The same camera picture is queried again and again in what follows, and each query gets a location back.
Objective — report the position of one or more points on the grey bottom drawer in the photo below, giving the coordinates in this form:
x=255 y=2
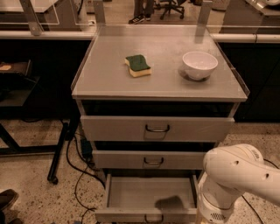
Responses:
x=152 y=200

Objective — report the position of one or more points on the grey drawer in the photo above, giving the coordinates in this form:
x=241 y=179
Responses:
x=152 y=200
x=167 y=121
x=151 y=155

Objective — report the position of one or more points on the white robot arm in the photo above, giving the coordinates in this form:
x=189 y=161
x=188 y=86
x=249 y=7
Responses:
x=229 y=172

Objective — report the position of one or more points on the grey drawer cabinet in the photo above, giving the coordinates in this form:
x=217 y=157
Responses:
x=104 y=76

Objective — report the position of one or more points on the grey top drawer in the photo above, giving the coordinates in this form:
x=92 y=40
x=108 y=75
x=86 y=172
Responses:
x=167 y=121

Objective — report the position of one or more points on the grey middle drawer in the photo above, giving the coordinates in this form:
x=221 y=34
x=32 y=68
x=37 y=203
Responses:
x=151 y=155

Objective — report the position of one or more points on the green yellow sponge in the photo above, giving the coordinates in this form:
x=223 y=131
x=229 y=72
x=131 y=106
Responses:
x=137 y=65

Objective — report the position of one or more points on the white ceramic bowl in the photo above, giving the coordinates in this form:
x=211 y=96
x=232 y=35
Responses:
x=199 y=65

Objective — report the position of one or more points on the standing person legs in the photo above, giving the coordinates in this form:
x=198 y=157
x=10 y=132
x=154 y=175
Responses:
x=143 y=9

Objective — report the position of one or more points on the black office chair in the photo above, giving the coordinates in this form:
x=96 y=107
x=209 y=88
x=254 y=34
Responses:
x=170 y=5

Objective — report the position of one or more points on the dark shoe bottom left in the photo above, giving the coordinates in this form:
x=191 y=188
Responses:
x=7 y=197

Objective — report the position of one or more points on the black table frame left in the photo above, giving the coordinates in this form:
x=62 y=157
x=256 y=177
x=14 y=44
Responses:
x=16 y=87

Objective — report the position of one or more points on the white horizontal rail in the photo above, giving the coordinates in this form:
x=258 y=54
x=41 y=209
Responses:
x=79 y=35

